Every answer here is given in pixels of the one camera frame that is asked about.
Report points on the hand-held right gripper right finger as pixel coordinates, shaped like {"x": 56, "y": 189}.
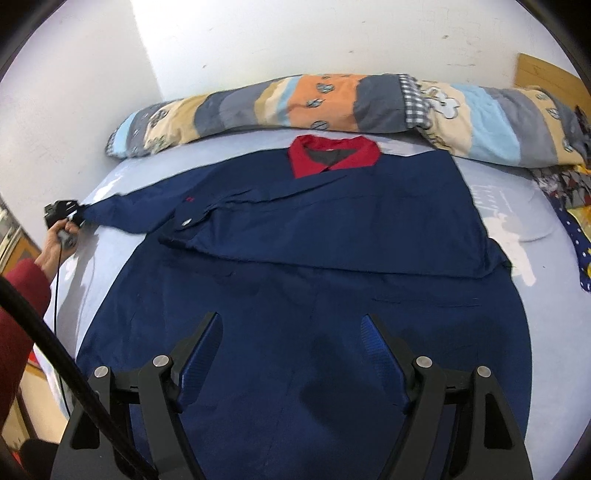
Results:
{"x": 379, "y": 350}

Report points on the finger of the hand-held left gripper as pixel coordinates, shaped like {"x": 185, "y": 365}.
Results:
{"x": 81, "y": 216}

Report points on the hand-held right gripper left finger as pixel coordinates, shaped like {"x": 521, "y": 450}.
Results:
{"x": 203, "y": 351}

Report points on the navy shirt with red collar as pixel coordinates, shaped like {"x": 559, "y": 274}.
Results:
{"x": 300, "y": 230}

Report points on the person's left forearm red sleeve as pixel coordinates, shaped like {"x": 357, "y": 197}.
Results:
{"x": 23, "y": 323}

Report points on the person's left hand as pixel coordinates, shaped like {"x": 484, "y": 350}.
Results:
{"x": 51, "y": 247}

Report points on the wooden cabinet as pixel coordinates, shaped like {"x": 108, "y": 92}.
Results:
{"x": 16, "y": 240}

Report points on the navy yellow starred cloth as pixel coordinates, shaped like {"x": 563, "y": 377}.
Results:
{"x": 579, "y": 240}

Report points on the grey red patterned cloth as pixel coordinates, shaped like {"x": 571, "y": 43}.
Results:
{"x": 565, "y": 184}

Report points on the patchwork quilt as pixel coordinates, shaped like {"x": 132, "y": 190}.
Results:
{"x": 323, "y": 97}

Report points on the wooden headboard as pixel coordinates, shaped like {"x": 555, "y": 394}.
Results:
{"x": 545, "y": 74}

